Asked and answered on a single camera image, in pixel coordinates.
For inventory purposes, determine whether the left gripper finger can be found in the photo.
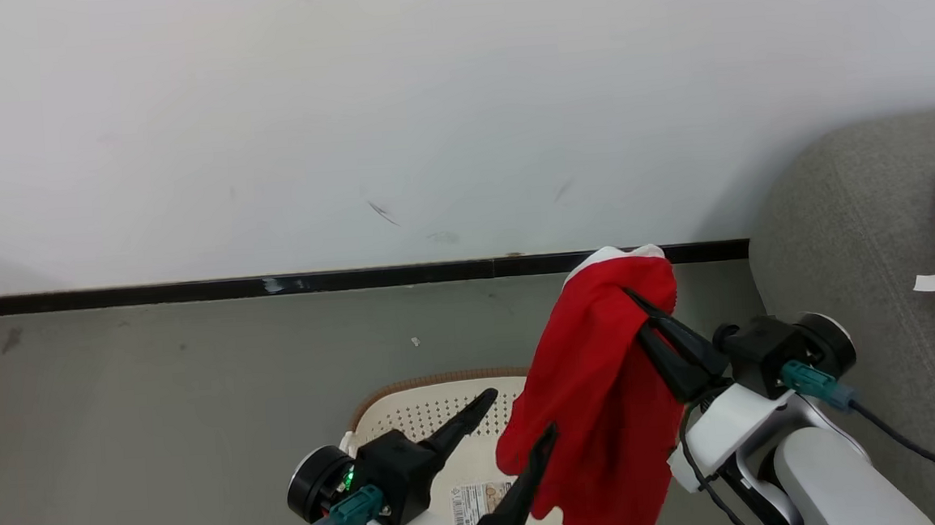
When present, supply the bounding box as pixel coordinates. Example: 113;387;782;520
419;387;503;465
461;421;566;525

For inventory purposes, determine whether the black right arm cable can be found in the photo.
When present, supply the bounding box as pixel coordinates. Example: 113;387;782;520
677;399;758;525

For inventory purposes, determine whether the red garment with white trim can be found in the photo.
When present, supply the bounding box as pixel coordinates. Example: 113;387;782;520
483;241;693;525

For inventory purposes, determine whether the grey fabric sofa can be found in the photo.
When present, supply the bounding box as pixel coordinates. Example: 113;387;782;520
741;108;935;525

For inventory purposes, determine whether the black wall baseboard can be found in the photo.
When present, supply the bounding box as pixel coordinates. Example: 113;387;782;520
0;239;751;316

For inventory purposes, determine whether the white barcode sticker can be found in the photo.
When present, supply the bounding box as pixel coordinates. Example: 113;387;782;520
449;479;519;525

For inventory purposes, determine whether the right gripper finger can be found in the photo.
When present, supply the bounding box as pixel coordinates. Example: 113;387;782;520
621;281;731;388
638;321;712;405

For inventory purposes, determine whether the teal right cable connector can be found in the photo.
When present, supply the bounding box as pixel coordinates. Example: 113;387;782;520
780;356;859;416

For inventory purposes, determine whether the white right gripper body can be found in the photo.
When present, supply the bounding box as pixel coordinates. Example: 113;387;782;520
664;378;807;494

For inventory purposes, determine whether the teal left cable connector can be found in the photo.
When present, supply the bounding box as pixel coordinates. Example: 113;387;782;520
305;484;386;525

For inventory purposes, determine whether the perforated beige laundry basket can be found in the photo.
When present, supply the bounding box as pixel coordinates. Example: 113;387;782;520
336;364;570;525

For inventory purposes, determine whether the dark right camera cable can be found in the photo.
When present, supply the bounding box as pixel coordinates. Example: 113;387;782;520
849;396;935;491

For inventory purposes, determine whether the teal cable connector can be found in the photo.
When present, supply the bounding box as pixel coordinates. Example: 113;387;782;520
780;356;859;416
305;484;386;525

